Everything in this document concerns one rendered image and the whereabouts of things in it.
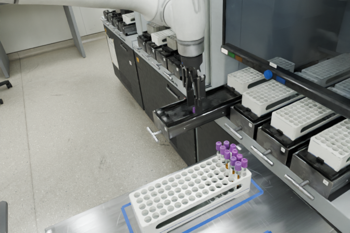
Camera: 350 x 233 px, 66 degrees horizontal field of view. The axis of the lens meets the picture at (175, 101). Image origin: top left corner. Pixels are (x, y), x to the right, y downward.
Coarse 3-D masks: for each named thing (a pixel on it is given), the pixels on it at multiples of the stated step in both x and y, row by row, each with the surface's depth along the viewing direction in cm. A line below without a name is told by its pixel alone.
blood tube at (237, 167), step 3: (237, 162) 64; (240, 162) 64; (237, 165) 64; (240, 165) 64; (234, 168) 65; (237, 168) 64; (240, 168) 64; (237, 171) 65; (237, 174) 66; (234, 177) 67; (237, 177) 66; (237, 186) 68
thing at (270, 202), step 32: (256, 160) 80; (128, 192) 74; (256, 192) 70; (288, 192) 70; (64, 224) 67; (96, 224) 67; (128, 224) 66; (192, 224) 64; (224, 224) 64; (256, 224) 63; (288, 224) 62; (320, 224) 62
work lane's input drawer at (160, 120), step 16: (208, 96) 114; (224, 96) 113; (240, 96) 110; (160, 112) 104; (176, 112) 106; (192, 112) 105; (208, 112) 104; (224, 112) 108; (160, 128) 105; (176, 128) 100; (192, 128) 104
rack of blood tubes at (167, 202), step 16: (208, 160) 73; (176, 176) 70; (192, 176) 70; (208, 176) 70; (224, 176) 68; (240, 176) 68; (144, 192) 67; (160, 192) 67; (176, 192) 66; (192, 192) 65; (208, 192) 65; (224, 192) 70; (144, 208) 64; (160, 208) 63; (176, 208) 61; (192, 208) 68; (144, 224) 59; (160, 224) 65
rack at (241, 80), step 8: (240, 72) 117; (248, 72) 115; (256, 72) 115; (232, 80) 113; (240, 80) 112; (248, 80) 111; (256, 80) 111; (264, 80) 120; (272, 80) 116; (240, 88) 110; (248, 88) 112
